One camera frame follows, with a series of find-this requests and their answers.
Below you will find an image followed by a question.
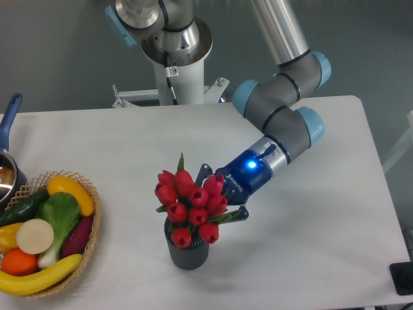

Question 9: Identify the yellow bell pepper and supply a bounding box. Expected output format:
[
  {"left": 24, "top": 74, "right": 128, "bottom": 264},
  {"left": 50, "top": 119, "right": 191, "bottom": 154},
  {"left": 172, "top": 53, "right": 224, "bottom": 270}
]
[{"left": 0, "top": 223, "right": 23, "bottom": 254}]

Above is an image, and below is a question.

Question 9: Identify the black device at table edge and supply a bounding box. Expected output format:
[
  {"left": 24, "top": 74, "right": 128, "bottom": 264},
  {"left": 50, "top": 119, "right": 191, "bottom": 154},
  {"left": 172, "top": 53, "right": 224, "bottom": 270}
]
[{"left": 389, "top": 262, "right": 412, "bottom": 296}]

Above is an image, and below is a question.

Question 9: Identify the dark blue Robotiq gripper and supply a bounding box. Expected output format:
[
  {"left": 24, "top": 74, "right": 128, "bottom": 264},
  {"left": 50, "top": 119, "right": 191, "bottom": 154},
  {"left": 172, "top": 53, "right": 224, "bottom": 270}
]
[{"left": 194, "top": 136, "right": 290, "bottom": 223}]

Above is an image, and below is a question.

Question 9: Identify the yellow squash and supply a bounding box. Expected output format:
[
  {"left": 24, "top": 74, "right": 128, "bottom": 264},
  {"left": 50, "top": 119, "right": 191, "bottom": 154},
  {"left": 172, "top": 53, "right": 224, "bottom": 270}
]
[{"left": 46, "top": 175, "right": 95, "bottom": 216}]

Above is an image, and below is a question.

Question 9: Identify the yellow banana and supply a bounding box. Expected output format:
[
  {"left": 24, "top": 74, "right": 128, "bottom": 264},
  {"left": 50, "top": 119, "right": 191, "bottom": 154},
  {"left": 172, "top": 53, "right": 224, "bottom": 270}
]
[{"left": 1, "top": 254, "right": 83, "bottom": 296}]

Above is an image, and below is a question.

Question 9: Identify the purple sweet potato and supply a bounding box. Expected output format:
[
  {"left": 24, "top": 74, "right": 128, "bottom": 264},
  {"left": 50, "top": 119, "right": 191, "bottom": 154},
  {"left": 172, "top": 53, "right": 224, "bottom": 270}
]
[{"left": 61, "top": 216, "right": 93, "bottom": 258}]

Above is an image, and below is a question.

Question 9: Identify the dark green cucumber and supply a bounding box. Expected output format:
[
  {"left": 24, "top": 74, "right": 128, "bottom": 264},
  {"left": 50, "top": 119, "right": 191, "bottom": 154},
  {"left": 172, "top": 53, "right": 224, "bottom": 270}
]
[{"left": 1, "top": 189, "right": 50, "bottom": 227}]

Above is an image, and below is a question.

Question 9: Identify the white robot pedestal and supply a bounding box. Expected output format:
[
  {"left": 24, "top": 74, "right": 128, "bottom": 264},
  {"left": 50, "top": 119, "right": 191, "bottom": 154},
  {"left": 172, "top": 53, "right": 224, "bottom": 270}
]
[{"left": 112, "top": 17, "right": 230, "bottom": 108}]

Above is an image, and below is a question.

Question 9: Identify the orange fruit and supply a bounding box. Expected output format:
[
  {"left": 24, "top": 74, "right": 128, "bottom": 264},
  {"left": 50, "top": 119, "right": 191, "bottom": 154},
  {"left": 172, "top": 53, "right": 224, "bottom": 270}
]
[{"left": 1, "top": 249, "right": 37, "bottom": 276}]

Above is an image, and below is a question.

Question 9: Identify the red tulip bouquet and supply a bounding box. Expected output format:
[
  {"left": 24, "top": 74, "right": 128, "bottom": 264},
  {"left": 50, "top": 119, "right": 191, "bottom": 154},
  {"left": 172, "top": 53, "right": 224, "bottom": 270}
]
[{"left": 154, "top": 155, "right": 241, "bottom": 249}]

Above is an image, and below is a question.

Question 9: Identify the green bok choy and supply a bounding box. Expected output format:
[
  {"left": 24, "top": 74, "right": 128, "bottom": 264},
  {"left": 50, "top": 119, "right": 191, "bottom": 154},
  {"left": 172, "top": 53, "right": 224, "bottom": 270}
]
[{"left": 35, "top": 192, "right": 80, "bottom": 269}]

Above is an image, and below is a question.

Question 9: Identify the black pedestal cable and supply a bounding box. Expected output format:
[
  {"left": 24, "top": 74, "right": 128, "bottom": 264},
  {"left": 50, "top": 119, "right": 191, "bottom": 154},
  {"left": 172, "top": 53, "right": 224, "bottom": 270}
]
[{"left": 163, "top": 50, "right": 179, "bottom": 106}]

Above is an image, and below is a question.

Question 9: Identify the white frame at right edge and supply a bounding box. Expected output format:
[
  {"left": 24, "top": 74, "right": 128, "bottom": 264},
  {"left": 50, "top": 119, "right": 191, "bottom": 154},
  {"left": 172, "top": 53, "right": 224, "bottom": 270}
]
[{"left": 382, "top": 111, "right": 412, "bottom": 174}]

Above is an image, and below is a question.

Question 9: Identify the dark grey ribbed vase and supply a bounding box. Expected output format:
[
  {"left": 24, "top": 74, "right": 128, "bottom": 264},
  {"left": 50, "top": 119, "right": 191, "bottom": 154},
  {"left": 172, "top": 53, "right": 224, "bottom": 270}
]
[{"left": 164, "top": 218, "right": 209, "bottom": 270}]

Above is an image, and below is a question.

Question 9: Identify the blue handled saucepan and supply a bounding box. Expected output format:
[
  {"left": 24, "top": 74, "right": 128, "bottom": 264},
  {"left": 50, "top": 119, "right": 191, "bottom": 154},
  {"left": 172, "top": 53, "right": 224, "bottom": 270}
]
[{"left": 1, "top": 93, "right": 27, "bottom": 214}]

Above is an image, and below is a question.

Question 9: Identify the white round radish slice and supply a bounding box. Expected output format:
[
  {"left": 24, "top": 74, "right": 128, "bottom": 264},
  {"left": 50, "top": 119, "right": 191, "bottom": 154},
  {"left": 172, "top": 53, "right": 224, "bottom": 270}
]
[{"left": 16, "top": 218, "right": 54, "bottom": 254}]

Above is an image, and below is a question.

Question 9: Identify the woven wicker basket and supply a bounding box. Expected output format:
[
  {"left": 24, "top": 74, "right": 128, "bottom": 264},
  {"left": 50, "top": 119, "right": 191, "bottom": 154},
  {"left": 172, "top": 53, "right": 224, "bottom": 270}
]
[{"left": 1, "top": 170, "right": 101, "bottom": 298}]

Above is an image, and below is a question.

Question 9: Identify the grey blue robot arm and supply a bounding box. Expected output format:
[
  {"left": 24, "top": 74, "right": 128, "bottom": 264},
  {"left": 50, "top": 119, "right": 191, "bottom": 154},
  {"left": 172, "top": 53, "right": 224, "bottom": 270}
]
[{"left": 105, "top": 1, "right": 331, "bottom": 224}]

